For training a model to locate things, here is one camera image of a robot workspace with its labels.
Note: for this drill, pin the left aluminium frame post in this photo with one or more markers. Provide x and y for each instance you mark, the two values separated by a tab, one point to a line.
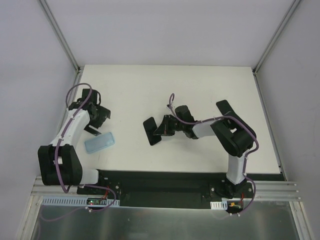
59	34

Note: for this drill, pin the white cable duct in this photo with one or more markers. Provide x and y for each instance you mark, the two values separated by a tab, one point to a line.
67	201
219	205

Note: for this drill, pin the front aluminium rail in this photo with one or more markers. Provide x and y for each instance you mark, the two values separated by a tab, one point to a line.
286	191

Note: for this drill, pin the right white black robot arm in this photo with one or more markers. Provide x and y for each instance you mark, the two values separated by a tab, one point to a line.
235	136

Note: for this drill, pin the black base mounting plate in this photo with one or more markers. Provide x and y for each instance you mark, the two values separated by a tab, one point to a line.
152	189

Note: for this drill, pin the right white cable duct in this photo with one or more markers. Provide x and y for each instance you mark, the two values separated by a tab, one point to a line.
219	205

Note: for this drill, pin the black smartphone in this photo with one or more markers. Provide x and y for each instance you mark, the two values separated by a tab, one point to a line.
225	108
150	127

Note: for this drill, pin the aluminium frame post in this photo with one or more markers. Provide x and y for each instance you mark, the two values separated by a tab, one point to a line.
293	7
59	34

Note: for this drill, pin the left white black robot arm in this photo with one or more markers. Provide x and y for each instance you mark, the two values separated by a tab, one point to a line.
58	161

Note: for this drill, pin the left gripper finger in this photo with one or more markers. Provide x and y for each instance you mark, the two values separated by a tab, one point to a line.
103	114
92	130

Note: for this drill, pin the left white cable duct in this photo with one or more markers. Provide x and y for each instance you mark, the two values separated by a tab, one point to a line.
67	201

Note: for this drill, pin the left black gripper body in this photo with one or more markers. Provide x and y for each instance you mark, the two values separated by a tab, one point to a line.
100	115

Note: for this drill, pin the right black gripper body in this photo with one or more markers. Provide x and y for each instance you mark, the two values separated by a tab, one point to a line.
163	126

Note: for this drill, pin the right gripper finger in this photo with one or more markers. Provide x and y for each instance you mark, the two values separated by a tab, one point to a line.
167	123
164	131

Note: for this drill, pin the light blue phone case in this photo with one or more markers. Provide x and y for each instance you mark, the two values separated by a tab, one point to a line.
99	143

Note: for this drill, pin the right aluminium frame post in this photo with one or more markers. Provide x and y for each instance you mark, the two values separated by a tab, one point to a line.
293	7

